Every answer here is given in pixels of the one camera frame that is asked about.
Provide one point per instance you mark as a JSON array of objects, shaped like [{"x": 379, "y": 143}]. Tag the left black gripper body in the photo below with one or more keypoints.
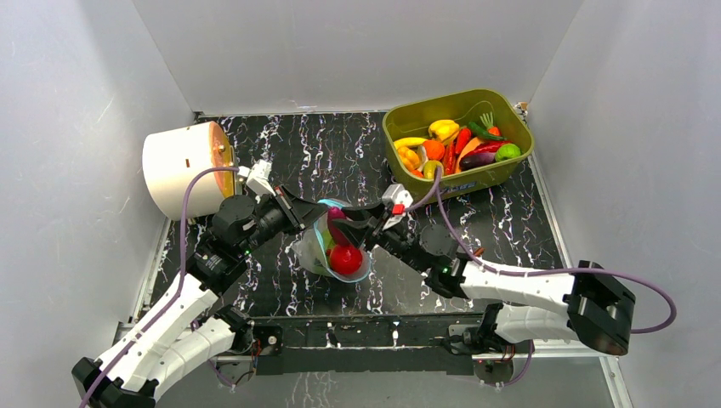
[{"x": 281, "y": 215}]

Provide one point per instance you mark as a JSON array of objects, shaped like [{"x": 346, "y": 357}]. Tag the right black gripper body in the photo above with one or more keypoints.
[{"x": 377, "y": 223}]

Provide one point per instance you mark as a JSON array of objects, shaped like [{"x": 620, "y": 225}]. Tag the red toy apple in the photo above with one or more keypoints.
[{"x": 344, "y": 260}]

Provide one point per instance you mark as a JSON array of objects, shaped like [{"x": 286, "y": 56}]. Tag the clear zip top bag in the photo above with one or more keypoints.
[{"x": 314, "y": 250}]

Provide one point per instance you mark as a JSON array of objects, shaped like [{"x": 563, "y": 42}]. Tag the green toy leaf vegetable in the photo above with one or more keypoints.
[{"x": 324, "y": 239}]

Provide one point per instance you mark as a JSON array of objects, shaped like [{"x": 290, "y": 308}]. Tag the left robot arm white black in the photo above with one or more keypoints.
[{"x": 152, "y": 357}]

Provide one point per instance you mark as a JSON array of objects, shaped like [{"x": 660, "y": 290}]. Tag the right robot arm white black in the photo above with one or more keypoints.
[{"x": 585, "y": 305}]

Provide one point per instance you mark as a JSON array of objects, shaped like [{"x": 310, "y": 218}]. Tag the yellow toy banana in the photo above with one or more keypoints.
[{"x": 409, "y": 142}]

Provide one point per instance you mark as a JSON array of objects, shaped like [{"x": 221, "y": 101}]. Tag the orange toy tangerine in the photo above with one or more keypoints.
[{"x": 433, "y": 150}]

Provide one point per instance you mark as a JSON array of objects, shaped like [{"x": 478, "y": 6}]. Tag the dark purple toy eggplant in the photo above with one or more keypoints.
[{"x": 475, "y": 160}]

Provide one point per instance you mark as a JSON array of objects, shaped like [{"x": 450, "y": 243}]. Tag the yellow toy bell pepper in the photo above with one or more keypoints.
[{"x": 444, "y": 131}]

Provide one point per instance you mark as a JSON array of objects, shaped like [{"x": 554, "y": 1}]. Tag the white cylindrical appliance orange lid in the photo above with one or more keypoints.
[{"x": 171, "y": 159}]

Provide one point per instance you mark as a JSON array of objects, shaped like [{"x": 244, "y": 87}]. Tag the red toy chili pepper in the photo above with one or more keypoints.
[{"x": 490, "y": 147}]

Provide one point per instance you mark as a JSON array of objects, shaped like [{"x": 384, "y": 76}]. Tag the olive green plastic bin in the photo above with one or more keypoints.
[{"x": 412, "y": 169}]

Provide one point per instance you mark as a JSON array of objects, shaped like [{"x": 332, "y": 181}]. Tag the lime green toy fruit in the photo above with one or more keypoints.
[{"x": 507, "y": 151}]

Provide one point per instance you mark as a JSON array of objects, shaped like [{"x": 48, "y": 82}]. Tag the orange toy carrot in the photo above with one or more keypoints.
[{"x": 487, "y": 119}]

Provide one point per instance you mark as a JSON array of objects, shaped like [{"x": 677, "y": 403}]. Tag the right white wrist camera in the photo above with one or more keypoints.
[{"x": 399, "y": 199}]

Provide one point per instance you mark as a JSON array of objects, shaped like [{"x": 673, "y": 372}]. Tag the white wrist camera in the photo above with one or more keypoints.
[
  {"x": 399, "y": 199},
  {"x": 256, "y": 178}
]

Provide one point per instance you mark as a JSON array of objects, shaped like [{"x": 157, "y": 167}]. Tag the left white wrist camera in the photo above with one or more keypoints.
[{"x": 256, "y": 178}]

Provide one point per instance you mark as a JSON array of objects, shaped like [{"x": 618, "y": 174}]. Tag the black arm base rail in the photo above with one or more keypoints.
[{"x": 449, "y": 343}]

